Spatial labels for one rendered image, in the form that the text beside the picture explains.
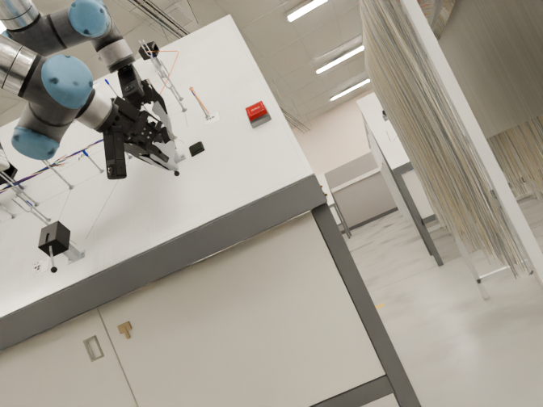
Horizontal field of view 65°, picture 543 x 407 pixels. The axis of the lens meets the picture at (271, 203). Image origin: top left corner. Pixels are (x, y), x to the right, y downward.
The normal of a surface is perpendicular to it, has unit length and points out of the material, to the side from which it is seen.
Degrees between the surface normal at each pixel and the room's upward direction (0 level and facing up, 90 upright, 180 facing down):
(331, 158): 90
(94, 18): 114
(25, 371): 90
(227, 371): 90
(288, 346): 90
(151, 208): 48
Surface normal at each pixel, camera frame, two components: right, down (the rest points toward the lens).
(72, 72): 0.63, -0.33
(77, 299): -0.09, -0.04
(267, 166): -0.34, -0.63
